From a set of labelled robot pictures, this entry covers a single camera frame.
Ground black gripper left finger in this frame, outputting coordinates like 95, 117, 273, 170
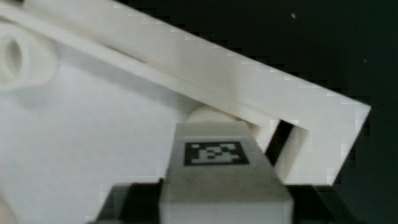
88, 180, 164, 224

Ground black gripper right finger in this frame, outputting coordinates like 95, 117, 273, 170
289, 185, 363, 224

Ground white square tabletop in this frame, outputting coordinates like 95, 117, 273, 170
0, 6, 283, 224

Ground white L-shaped fence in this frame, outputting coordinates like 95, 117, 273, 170
26, 0, 372, 185

